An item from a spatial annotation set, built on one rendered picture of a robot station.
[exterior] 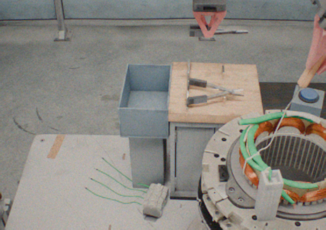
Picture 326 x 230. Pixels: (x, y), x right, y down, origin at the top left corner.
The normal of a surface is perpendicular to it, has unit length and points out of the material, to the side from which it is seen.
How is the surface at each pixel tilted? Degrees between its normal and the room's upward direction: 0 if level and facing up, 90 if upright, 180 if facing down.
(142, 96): 0
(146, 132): 90
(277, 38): 0
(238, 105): 0
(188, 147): 90
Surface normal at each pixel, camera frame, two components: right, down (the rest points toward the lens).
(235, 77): -0.01, -0.76
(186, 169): -0.06, 0.64
